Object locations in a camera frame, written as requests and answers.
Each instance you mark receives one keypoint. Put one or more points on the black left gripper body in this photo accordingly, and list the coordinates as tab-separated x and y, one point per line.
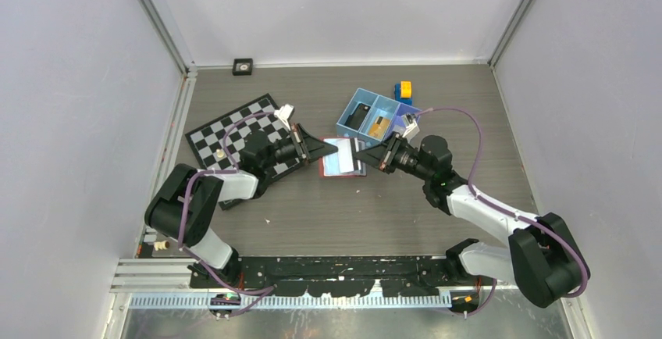
282	151

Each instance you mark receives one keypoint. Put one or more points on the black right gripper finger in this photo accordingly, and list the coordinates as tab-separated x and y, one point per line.
392	145
375	157

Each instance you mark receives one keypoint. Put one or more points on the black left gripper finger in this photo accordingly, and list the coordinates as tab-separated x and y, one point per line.
314	148
298	141

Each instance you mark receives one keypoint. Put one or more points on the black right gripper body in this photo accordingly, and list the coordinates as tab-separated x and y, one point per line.
408	159

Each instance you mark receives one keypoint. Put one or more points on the red leather card holder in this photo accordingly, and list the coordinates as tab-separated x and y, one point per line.
329	167

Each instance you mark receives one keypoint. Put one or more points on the white card with grey stripe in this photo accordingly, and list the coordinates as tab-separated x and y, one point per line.
346	159

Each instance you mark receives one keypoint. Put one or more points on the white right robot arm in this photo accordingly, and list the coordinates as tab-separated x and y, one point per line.
538	254

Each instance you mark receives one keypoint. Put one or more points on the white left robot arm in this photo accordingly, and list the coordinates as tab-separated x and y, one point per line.
183	207

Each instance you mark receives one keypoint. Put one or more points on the orange card in drawer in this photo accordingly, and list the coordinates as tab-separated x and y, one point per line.
379	127

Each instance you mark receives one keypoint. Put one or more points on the black card in drawer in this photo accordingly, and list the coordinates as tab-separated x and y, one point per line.
357	117

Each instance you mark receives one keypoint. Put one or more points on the purple drawer box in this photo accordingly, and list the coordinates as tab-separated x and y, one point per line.
397	124

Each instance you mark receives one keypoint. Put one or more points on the light blue middle drawer box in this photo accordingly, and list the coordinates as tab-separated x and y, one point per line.
380	106

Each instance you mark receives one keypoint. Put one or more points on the light blue drawer box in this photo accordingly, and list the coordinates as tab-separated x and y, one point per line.
380	106
359	96

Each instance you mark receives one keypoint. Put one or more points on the black white chessboard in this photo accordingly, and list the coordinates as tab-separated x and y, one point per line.
206	139

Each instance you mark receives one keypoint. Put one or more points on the light blue left drawer box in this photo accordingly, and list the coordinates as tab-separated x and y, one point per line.
359	96

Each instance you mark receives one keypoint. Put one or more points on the blue orange toy block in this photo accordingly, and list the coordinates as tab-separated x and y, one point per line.
403	92

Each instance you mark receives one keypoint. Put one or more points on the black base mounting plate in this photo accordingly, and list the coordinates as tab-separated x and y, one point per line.
343	276

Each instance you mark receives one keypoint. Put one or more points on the small beige chess piece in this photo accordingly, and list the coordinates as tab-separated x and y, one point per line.
160	246

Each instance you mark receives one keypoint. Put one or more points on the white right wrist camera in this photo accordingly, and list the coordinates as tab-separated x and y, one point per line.
411	127

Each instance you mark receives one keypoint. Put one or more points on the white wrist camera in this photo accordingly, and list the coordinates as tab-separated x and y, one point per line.
284	114
411	127

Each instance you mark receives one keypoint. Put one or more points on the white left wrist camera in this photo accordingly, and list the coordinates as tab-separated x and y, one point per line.
284	114

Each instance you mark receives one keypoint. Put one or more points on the black square wall socket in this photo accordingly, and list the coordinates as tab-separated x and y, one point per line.
242	67

